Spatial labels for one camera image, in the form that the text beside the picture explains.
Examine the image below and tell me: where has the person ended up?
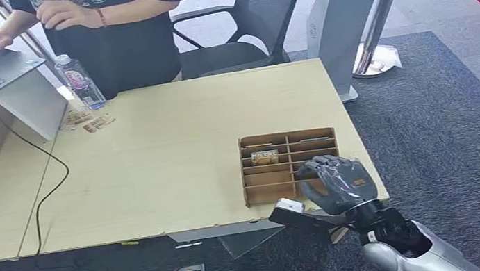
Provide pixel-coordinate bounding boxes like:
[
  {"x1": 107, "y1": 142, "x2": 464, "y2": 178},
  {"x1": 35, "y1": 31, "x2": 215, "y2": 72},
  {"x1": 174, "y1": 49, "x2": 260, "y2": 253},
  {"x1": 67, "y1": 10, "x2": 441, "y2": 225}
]
[{"x1": 0, "y1": 0, "x2": 204, "y2": 115}]

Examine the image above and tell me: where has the thin silver metal pole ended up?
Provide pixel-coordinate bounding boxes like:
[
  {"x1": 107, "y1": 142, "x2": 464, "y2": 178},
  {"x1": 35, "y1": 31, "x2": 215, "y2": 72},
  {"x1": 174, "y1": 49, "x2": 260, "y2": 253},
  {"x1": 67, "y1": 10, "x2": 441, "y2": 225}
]
[{"x1": 0, "y1": 0, "x2": 64, "y2": 93}]

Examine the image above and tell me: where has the white angled stand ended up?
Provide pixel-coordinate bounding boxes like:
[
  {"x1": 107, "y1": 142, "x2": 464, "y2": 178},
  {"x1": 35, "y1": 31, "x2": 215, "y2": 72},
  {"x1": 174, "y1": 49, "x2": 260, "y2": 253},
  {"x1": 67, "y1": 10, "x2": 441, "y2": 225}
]
[{"x1": 0, "y1": 64, "x2": 73, "y2": 148}]

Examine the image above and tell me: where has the wooden desk leg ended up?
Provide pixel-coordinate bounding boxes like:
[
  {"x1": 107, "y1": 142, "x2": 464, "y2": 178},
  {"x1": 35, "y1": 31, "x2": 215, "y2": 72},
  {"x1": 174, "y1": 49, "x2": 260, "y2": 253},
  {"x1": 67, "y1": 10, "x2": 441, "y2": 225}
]
[{"x1": 329, "y1": 226, "x2": 350, "y2": 245}]

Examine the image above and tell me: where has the black mesh office chair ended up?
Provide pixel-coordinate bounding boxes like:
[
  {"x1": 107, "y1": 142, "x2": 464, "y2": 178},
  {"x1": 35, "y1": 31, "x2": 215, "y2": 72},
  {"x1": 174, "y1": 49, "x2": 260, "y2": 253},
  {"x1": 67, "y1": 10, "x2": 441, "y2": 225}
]
[{"x1": 168, "y1": 0, "x2": 318, "y2": 81}]

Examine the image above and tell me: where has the white floor strip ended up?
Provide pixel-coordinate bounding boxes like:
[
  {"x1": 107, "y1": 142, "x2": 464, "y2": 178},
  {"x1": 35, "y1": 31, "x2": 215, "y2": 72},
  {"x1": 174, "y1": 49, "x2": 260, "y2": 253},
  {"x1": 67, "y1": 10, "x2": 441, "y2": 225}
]
[{"x1": 174, "y1": 240, "x2": 204, "y2": 250}]

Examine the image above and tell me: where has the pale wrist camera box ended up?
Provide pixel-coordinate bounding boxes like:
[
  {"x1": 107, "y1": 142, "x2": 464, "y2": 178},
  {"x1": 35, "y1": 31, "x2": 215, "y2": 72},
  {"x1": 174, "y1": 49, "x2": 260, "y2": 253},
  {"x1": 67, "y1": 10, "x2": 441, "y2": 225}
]
[{"x1": 267, "y1": 190, "x2": 350, "y2": 238}]

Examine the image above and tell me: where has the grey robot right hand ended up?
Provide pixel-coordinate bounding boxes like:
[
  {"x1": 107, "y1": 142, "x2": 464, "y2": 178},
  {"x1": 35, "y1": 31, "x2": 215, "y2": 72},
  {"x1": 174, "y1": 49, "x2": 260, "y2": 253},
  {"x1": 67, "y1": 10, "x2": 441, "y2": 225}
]
[{"x1": 294, "y1": 148, "x2": 381, "y2": 221}]

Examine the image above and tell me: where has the black laptop cable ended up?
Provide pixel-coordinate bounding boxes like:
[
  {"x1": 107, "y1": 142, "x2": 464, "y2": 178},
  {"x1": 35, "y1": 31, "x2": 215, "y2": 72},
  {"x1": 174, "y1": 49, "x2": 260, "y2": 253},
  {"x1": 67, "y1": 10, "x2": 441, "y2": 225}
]
[{"x1": 1, "y1": 111, "x2": 81, "y2": 260}]

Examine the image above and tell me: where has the grey kiosk stand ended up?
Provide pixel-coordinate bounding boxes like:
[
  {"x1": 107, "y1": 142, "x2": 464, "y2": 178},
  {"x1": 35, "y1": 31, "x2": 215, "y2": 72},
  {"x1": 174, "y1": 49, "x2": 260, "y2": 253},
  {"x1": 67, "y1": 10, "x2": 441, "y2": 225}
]
[{"x1": 300, "y1": 0, "x2": 421, "y2": 107}]

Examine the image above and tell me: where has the clear plastic water bottle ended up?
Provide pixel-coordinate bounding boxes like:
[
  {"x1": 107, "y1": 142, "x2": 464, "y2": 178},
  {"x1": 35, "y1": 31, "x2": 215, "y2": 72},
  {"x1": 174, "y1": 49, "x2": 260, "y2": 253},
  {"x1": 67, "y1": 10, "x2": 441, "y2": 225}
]
[{"x1": 53, "y1": 49, "x2": 108, "y2": 115}]

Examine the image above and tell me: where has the dark grey carpet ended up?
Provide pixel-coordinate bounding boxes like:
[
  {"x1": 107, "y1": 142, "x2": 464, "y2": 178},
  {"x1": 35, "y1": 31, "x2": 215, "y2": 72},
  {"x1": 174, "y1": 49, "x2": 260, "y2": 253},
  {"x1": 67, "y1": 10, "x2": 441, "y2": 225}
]
[{"x1": 0, "y1": 25, "x2": 480, "y2": 271}]

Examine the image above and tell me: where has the person's left hand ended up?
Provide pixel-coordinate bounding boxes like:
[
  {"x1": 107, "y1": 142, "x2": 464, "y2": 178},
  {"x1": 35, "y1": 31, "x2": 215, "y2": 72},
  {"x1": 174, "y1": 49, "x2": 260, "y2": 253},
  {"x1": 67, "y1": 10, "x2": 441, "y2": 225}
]
[{"x1": 34, "y1": 0, "x2": 104, "y2": 37}]

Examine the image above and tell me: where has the brown hotel card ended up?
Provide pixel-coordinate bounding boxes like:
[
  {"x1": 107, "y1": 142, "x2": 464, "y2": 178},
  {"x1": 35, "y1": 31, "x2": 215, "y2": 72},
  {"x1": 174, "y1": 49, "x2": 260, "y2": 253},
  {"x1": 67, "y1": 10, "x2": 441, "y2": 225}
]
[{"x1": 250, "y1": 149, "x2": 281, "y2": 167}]

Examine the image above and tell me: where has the wooden card organizer box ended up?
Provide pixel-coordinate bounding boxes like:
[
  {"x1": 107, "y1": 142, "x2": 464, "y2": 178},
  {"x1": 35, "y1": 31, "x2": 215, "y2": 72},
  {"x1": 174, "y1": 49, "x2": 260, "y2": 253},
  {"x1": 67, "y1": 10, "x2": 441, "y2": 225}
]
[{"x1": 235, "y1": 124, "x2": 346, "y2": 210}]

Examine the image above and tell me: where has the grey card edge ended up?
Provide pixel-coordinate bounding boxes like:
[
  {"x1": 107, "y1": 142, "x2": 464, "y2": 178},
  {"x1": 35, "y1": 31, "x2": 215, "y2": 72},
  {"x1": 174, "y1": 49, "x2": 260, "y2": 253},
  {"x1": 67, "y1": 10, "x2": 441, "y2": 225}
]
[{"x1": 298, "y1": 135, "x2": 331, "y2": 144}]

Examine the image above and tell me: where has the grey under-desk panel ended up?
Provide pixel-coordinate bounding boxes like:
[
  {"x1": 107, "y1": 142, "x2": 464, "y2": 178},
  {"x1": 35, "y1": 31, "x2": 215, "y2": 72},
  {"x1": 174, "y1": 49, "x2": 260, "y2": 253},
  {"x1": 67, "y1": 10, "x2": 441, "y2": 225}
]
[{"x1": 167, "y1": 217, "x2": 290, "y2": 268}]

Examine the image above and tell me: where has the red bead bracelet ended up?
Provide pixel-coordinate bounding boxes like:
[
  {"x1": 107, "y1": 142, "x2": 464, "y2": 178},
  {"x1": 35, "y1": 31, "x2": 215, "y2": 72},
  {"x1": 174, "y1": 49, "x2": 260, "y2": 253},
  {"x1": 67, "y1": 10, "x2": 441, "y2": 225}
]
[{"x1": 95, "y1": 7, "x2": 108, "y2": 29}]

